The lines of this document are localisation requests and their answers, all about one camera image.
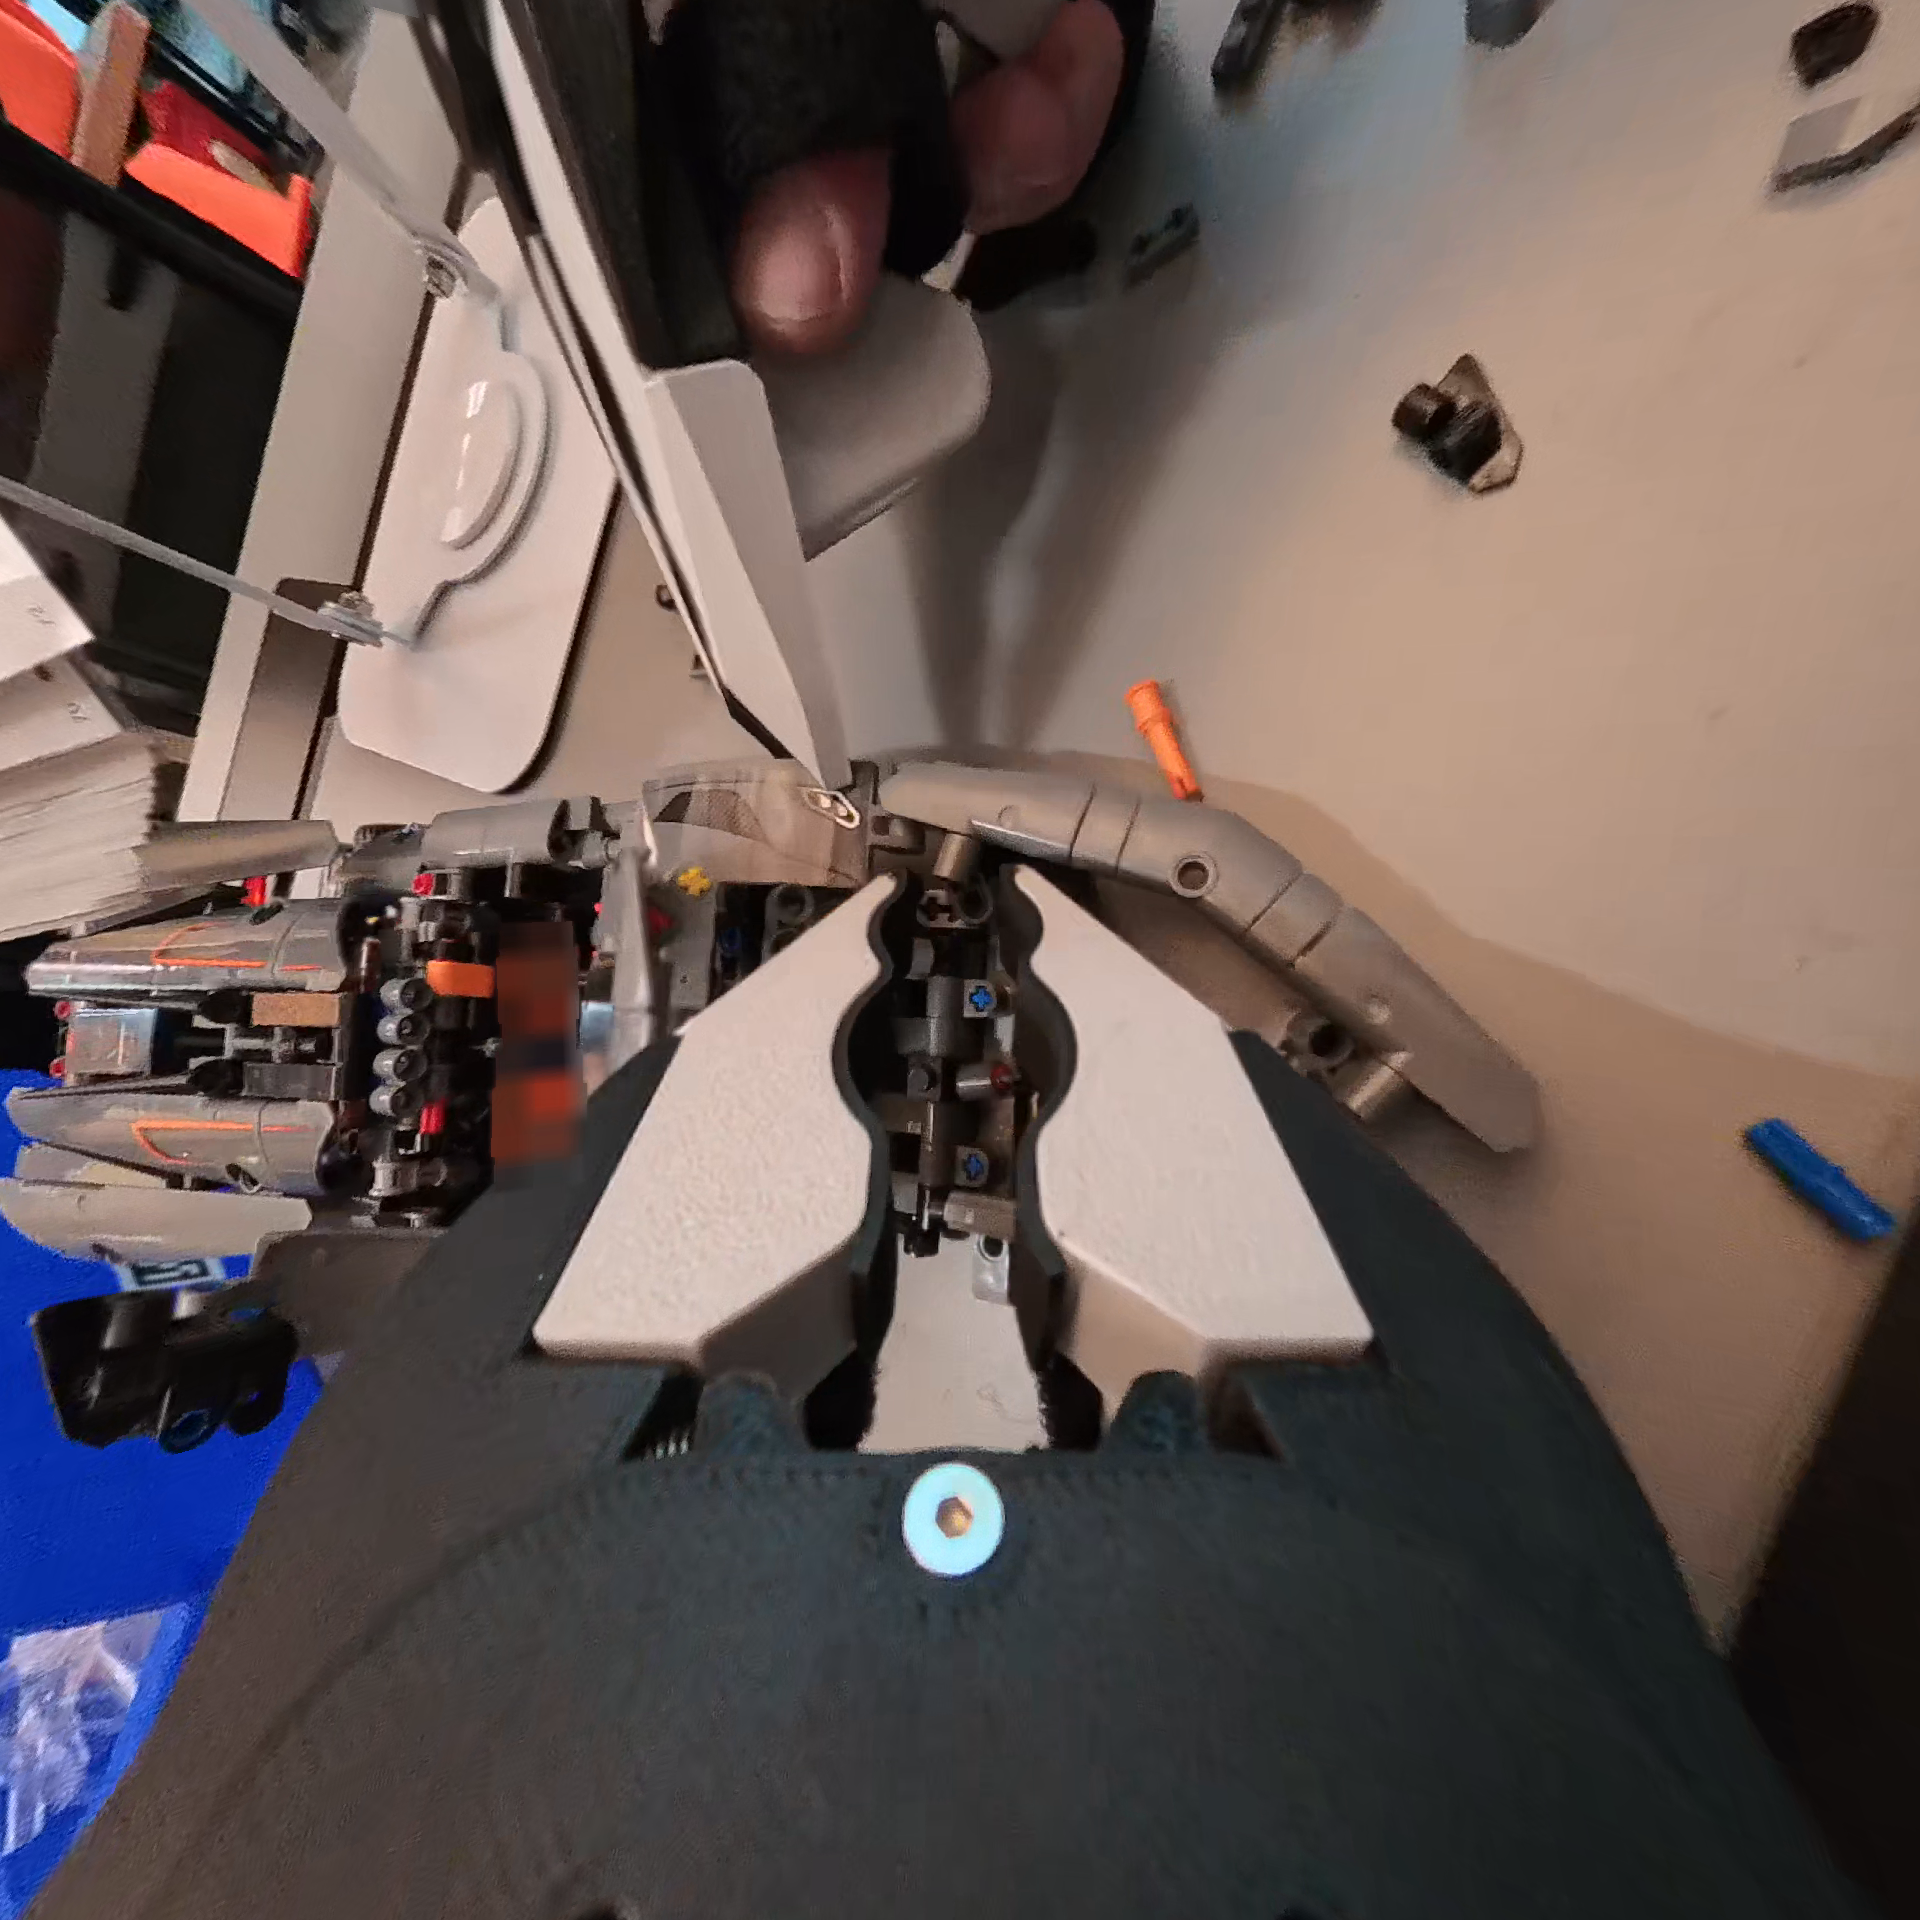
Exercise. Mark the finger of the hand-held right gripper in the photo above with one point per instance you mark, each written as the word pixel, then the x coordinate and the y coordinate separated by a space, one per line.
pixel 751 570
pixel 600 399

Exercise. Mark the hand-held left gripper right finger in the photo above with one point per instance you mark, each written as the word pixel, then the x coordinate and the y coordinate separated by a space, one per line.
pixel 1200 1185

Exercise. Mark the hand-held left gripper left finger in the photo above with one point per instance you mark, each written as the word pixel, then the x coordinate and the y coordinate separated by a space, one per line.
pixel 721 1185

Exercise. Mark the grey lego car model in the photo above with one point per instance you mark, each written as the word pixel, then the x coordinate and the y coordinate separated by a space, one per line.
pixel 1350 960

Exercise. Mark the orange lego pin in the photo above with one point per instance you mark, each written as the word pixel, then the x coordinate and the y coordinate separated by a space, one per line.
pixel 1162 735

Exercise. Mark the small dark lego piece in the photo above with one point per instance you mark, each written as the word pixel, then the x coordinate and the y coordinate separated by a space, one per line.
pixel 1162 240

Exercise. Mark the blue lego pin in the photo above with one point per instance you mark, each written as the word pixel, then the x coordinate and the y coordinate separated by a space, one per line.
pixel 1816 1177

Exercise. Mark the shiny dark lego piece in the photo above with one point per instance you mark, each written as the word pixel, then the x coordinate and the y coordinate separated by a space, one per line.
pixel 1454 422

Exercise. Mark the black lego piece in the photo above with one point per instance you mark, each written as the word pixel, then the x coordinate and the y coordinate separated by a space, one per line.
pixel 1838 37

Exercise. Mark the person's right hand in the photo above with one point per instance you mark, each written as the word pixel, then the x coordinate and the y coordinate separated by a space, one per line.
pixel 810 271

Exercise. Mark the orange plastic bin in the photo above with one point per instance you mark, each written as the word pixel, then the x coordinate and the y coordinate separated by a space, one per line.
pixel 37 68
pixel 225 188

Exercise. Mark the blue plastic bin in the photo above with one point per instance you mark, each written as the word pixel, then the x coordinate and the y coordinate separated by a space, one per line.
pixel 89 1501

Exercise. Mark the clear plastic parts bag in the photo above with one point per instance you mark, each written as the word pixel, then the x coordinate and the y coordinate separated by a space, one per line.
pixel 75 1710

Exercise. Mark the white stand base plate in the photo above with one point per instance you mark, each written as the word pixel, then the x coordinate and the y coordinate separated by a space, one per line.
pixel 451 676

